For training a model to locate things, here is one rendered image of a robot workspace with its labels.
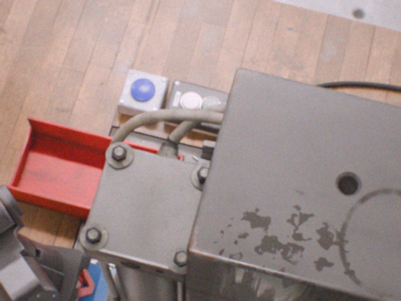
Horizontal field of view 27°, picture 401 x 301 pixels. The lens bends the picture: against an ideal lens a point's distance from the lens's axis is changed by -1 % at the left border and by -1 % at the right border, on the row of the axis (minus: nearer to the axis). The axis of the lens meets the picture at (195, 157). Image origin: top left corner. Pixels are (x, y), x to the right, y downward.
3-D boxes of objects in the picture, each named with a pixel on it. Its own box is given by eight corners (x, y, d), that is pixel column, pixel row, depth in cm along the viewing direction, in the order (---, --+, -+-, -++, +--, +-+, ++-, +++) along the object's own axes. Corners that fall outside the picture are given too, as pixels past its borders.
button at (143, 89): (135, 80, 135) (134, 74, 133) (158, 86, 135) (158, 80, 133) (127, 101, 134) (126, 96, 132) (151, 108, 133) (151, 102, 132)
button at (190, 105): (184, 95, 134) (184, 89, 132) (202, 100, 134) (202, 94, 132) (179, 111, 133) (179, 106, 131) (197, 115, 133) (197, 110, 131)
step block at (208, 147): (203, 161, 132) (204, 139, 124) (221, 165, 132) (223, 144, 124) (192, 199, 130) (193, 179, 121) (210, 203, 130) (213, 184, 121)
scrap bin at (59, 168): (34, 130, 134) (27, 115, 128) (184, 168, 132) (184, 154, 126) (9, 199, 129) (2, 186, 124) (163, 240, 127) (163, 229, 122)
